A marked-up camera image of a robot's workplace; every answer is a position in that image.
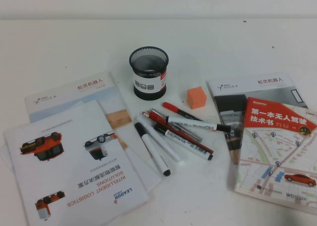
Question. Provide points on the white marker with black cap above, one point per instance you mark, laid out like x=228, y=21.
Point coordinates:
x=193, y=124
x=188, y=144

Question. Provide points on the red pen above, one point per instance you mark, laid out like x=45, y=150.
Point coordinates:
x=153, y=115

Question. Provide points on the black mesh pen holder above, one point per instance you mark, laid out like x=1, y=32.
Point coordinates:
x=148, y=87

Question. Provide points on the plain white pen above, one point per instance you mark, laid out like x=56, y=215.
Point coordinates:
x=163, y=144

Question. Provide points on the black marker with red cap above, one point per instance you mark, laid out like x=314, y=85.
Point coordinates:
x=171, y=107

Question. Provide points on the red pencil with eraser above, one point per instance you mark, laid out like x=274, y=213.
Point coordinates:
x=145, y=114

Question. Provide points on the orange foam cube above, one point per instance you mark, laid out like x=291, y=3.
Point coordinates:
x=196, y=98

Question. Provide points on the white marker with black ends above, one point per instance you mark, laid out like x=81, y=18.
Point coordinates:
x=152, y=149

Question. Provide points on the AgileX brochure with wood photo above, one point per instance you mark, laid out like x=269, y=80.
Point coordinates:
x=94, y=92

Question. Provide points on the AgileX brochure with room photo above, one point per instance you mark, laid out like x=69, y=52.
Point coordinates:
x=230, y=92

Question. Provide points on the Leador logistics brochure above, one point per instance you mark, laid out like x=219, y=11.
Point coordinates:
x=74, y=166

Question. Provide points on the orange map cover book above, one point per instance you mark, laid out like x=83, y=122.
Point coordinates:
x=272, y=149

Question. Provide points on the plain white paper sheet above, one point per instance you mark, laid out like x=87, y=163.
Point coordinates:
x=5, y=156

